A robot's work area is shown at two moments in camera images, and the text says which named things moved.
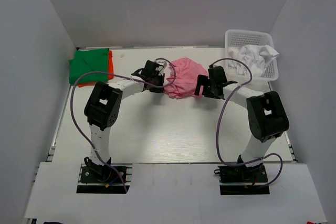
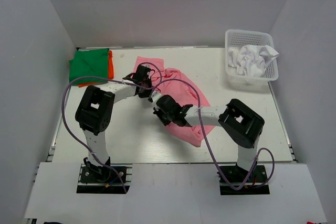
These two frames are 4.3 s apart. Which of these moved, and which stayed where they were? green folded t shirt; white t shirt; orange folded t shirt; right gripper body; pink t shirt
Moved: right gripper body; pink t shirt
Stayed: white t shirt; green folded t shirt; orange folded t shirt
